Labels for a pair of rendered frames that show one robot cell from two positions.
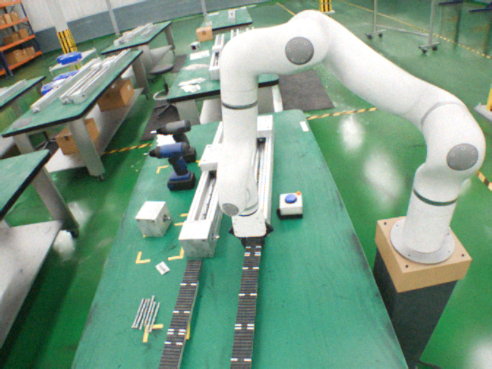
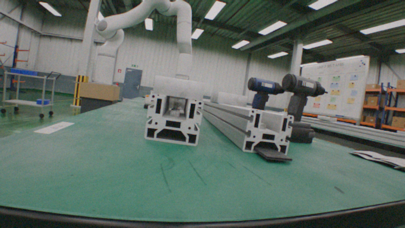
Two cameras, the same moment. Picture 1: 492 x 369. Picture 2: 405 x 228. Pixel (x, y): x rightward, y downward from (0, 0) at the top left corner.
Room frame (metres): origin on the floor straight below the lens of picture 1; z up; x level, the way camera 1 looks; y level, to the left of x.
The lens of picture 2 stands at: (1.97, -0.23, 0.87)
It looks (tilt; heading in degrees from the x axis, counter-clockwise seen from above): 4 degrees down; 161
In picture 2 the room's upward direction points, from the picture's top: 9 degrees clockwise
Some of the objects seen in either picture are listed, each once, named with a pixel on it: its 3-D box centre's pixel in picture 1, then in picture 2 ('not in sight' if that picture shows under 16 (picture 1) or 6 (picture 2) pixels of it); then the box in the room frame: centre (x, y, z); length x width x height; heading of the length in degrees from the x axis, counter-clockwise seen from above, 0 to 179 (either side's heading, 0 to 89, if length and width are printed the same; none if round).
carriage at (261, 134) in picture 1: (261, 129); (178, 94); (1.47, -0.13, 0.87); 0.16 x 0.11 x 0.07; 168
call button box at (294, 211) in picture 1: (288, 206); (154, 103); (0.92, -0.14, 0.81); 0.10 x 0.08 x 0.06; 78
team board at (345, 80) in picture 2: not in sight; (324, 114); (-0.46, 2.94, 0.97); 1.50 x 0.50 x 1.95; 176
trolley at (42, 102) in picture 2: not in sight; (31, 92); (-2.76, -2.63, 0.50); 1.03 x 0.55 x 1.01; 91
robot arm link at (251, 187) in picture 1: (240, 182); (184, 64); (0.77, 0.01, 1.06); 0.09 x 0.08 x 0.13; 159
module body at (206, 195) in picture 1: (218, 168); (224, 115); (1.26, 0.11, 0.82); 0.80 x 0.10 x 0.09; 168
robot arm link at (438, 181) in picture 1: (447, 159); (111, 40); (0.54, -0.47, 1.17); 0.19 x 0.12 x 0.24; 158
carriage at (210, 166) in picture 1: (216, 159); (227, 102); (1.26, 0.11, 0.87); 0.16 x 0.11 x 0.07; 168
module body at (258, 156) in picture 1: (260, 164); (176, 107); (1.22, -0.08, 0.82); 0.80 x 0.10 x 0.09; 168
